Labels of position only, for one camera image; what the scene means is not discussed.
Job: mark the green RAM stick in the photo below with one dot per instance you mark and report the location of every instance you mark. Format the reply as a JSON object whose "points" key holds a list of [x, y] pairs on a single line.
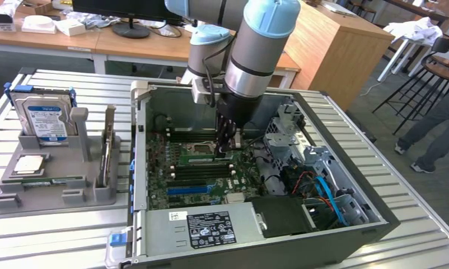
{"points": [[41, 182], [197, 159]]}

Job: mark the silver chipset heat sink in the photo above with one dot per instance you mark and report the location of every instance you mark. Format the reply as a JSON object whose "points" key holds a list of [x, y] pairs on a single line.
{"points": [[236, 198]]}

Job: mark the graphics card with metal bracket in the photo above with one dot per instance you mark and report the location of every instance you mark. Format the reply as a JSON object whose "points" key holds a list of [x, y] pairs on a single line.
{"points": [[106, 145]]}

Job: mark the white cardboard box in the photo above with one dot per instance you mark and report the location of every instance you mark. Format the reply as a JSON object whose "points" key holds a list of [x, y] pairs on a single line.
{"points": [[0, 22]]}

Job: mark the metal disk bay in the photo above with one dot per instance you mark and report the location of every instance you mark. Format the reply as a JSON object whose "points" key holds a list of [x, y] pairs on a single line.
{"points": [[313, 157]]}

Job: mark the white crumpled cloth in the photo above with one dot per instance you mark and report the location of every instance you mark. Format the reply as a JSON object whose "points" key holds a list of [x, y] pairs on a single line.
{"points": [[414, 29]]}

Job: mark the silver power supply with label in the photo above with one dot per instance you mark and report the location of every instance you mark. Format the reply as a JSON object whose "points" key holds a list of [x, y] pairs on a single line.
{"points": [[209, 232]]}

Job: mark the blue case latch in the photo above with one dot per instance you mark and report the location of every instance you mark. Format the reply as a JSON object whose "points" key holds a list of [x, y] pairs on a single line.
{"points": [[116, 239]]}

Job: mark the person in grey trousers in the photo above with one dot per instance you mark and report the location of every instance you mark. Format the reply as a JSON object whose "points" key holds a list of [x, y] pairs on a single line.
{"points": [[433, 126]]}

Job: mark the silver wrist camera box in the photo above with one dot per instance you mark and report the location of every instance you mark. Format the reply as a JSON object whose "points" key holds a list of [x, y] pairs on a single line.
{"points": [[201, 91]]}

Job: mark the small white box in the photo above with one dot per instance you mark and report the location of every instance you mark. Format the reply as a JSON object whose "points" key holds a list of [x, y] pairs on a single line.
{"points": [[70, 28]]}

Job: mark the white round device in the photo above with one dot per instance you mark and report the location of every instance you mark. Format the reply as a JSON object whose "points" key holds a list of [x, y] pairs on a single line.
{"points": [[39, 23]]}

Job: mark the hard disk blue label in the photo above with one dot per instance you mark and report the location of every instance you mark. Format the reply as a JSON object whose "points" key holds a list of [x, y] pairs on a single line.
{"points": [[46, 117]]}

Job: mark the wooden desk white frame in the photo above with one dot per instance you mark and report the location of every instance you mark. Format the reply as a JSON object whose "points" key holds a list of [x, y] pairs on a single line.
{"points": [[97, 42]]}

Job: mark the blue expansion slot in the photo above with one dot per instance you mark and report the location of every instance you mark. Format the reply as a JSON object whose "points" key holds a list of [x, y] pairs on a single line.
{"points": [[186, 190]]}

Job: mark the black computer monitor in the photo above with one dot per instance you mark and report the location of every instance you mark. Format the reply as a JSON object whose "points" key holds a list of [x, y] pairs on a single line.
{"points": [[130, 16]]}

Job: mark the open grey PC case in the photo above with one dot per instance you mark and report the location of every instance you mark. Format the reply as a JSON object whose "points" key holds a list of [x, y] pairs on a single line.
{"points": [[321, 246]]}

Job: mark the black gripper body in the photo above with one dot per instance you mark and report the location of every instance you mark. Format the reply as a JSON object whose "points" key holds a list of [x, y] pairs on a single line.
{"points": [[238, 107]]}

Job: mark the CPU socket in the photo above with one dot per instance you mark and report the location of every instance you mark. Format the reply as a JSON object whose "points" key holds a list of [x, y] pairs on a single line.
{"points": [[200, 148]]}

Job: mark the wooden cabinet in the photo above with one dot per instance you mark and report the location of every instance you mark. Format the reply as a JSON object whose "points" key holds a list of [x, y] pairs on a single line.
{"points": [[340, 50]]}

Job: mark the grey parts rack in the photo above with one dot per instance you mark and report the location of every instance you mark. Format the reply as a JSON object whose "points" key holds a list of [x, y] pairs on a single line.
{"points": [[60, 193]]}

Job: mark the silver CPU chip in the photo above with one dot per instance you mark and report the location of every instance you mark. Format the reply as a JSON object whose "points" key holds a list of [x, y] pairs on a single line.
{"points": [[29, 165]]}

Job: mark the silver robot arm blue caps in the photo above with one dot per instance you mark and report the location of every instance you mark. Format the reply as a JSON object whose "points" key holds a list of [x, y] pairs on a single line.
{"points": [[253, 56]]}

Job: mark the black stool wooden seat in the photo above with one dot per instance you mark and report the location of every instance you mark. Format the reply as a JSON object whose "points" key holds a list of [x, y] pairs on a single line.
{"points": [[429, 73]]}

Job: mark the black RAM slot bank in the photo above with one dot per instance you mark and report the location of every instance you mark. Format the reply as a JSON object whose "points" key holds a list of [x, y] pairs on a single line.
{"points": [[190, 134], [202, 171]]}

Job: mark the green motherboard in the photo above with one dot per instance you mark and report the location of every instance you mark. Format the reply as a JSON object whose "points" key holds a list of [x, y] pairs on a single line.
{"points": [[193, 179]]}

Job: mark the white table leg frame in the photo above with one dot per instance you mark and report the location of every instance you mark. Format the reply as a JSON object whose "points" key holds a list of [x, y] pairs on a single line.
{"points": [[393, 61]]}

